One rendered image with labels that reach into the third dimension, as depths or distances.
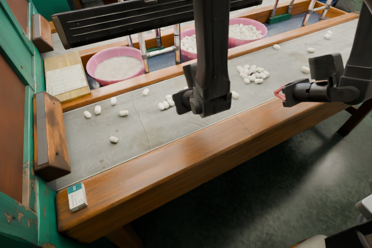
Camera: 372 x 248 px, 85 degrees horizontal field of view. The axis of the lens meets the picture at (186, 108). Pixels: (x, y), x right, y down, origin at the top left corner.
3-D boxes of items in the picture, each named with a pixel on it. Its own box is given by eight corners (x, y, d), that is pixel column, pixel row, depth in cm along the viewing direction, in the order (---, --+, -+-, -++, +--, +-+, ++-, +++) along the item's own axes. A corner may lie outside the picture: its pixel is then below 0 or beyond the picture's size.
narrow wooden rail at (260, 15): (311, 13, 156) (318, -3, 148) (55, 83, 100) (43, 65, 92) (305, 10, 160) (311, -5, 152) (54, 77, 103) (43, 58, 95)
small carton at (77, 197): (87, 205, 51) (84, 202, 50) (73, 212, 50) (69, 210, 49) (83, 184, 55) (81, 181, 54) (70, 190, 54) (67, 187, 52)
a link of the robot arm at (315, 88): (332, 104, 51) (346, 99, 53) (328, 78, 50) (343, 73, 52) (307, 104, 58) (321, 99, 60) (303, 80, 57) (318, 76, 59)
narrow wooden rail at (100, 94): (351, 31, 137) (361, 14, 129) (61, 131, 81) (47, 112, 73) (344, 27, 140) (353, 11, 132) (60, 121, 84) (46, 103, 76)
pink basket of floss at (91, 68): (158, 68, 105) (155, 52, 98) (131, 103, 88) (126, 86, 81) (113, 58, 111) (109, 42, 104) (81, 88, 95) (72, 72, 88)
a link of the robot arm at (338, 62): (357, 102, 45) (376, 93, 49) (351, 50, 43) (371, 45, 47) (305, 102, 56) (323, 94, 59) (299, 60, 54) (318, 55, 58)
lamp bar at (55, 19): (262, 5, 69) (268, -20, 63) (65, 51, 49) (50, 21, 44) (247, -3, 74) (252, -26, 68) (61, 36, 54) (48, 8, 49)
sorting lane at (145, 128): (409, 42, 114) (412, 39, 113) (60, 194, 58) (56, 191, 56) (357, 21, 132) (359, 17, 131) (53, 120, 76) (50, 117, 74)
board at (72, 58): (91, 94, 79) (90, 92, 78) (48, 107, 74) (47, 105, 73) (79, 52, 99) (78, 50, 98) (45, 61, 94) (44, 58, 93)
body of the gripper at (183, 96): (170, 94, 61) (178, 94, 54) (200, 84, 64) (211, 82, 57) (176, 114, 62) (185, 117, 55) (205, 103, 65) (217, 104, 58)
